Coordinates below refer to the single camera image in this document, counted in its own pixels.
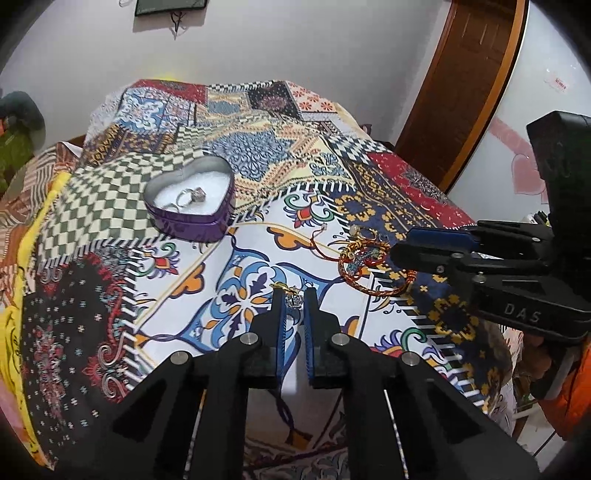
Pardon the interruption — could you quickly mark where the purple heart-shaped tin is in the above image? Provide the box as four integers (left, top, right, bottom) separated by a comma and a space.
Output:
142, 156, 235, 243

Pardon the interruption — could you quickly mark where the patchwork printed bedspread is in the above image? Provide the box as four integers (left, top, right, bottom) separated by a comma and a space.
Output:
18, 78, 514, 480

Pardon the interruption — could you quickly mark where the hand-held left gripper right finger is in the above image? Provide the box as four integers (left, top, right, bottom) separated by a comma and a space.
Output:
302, 286, 541, 480

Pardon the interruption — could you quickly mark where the brown wooden door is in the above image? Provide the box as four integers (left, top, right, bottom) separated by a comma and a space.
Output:
394, 0, 529, 192

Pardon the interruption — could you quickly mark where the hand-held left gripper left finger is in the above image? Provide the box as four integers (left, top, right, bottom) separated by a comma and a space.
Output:
69, 286, 289, 480

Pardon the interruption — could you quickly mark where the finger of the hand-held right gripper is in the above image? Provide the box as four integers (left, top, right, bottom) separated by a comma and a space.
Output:
406, 220, 555, 259
390, 243, 486, 296

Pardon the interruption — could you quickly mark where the person's right hand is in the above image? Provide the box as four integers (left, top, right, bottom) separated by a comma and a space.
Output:
521, 332, 550, 386

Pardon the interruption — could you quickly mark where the striped brown bedding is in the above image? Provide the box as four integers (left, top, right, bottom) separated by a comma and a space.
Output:
0, 141, 88, 287

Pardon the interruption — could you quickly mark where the silver ring with gemstone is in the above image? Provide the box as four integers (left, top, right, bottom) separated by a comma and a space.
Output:
178, 186, 208, 206

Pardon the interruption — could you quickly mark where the dark green cushion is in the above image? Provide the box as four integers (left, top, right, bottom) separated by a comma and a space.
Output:
0, 91, 47, 149

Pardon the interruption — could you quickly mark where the blue beaded bracelet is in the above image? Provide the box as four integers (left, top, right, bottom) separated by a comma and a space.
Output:
346, 248, 389, 274

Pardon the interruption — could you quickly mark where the thin red string bracelet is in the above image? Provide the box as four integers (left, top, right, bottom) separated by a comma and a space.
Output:
310, 225, 352, 259

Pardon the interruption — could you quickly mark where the small paper notice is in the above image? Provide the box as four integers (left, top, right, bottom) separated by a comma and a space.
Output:
545, 69, 574, 94

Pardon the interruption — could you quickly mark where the white wardrobe sliding door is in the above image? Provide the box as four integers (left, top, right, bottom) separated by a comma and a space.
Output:
450, 0, 591, 222

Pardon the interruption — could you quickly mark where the small black wall monitor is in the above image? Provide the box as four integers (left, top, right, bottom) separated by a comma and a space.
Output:
134, 0, 207, 18

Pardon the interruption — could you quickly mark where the small crown ring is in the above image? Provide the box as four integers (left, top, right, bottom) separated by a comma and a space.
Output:
272, 282, 306, 311

